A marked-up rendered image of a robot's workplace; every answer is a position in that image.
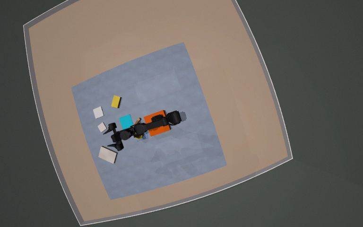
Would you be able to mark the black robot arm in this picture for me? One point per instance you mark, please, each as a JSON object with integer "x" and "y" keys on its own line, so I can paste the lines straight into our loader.
{"x": 140, "y": 128}

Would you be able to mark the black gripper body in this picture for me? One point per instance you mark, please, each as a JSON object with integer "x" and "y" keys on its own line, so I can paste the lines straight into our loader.
{"x": 112, "y": 127}

